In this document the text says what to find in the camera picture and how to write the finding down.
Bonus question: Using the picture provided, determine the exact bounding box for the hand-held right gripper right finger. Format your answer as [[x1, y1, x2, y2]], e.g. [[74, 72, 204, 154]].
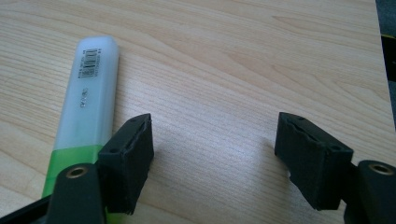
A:
[[274, 111, 355, 212]]

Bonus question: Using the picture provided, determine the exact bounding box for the green highlighter pen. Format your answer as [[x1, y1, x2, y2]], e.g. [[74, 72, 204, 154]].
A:
[[41, 35, 120, 224]]

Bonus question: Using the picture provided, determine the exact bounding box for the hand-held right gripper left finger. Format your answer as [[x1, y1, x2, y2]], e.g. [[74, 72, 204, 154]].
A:
[[97, 113, 155, 216]]

